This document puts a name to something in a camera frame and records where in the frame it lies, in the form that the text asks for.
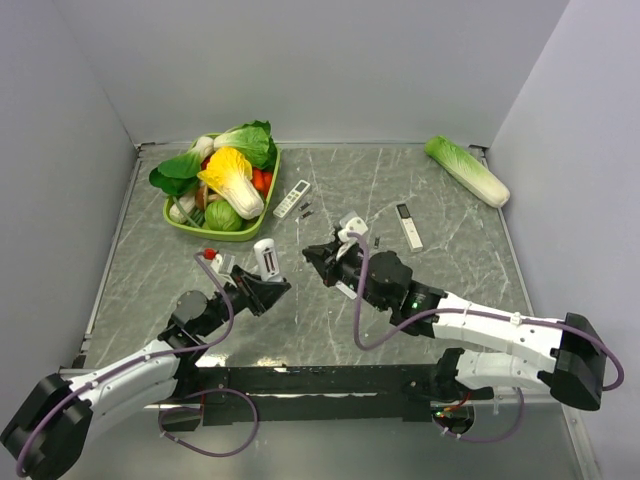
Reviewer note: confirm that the green plastic basket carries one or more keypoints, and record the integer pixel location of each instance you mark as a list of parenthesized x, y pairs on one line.
[(204, 196)]

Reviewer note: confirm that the long napa cabbage toy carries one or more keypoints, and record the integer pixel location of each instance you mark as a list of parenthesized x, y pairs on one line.
[(468, 171)]

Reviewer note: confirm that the white battery cover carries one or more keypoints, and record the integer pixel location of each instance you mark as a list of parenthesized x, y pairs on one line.
[(346, 290)]

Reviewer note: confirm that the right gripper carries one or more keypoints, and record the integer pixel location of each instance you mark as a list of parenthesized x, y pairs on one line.
[(324, 257)]

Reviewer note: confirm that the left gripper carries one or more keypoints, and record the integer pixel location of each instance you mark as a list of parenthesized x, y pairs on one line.
[(255, 292)]

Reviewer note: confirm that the yellow napa cabbage toy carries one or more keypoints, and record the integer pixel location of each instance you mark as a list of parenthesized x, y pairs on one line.
[(229, 174)]

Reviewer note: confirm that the slim white remote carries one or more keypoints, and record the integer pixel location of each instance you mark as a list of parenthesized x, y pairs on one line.
[(408, 227)]

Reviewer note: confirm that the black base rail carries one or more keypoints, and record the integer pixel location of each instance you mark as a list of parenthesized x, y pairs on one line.
[(306, 393)]

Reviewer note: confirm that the green lettuce toy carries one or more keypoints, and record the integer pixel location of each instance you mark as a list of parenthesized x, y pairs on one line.
[(253, 140)]

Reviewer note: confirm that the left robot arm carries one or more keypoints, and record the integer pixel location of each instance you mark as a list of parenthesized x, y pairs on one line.
[(47, 434)]

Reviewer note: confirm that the red tomato toys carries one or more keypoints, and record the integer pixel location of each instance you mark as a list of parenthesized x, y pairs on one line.
[(262, 180)]

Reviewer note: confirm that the white remote with coloured buttons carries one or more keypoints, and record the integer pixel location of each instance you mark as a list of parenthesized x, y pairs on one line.
[(267, 260)]

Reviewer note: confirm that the white mushroom toy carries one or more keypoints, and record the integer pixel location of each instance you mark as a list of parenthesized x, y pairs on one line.
[(182, 208)]

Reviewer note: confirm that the bok choy toy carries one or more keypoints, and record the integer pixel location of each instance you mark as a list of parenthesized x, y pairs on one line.
[(178, 175)]

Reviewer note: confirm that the white air conditioner remote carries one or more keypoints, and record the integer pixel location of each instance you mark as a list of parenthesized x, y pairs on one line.
[(292, 199)]

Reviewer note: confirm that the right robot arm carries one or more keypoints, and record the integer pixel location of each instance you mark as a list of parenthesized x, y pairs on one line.
[(564, 357)]

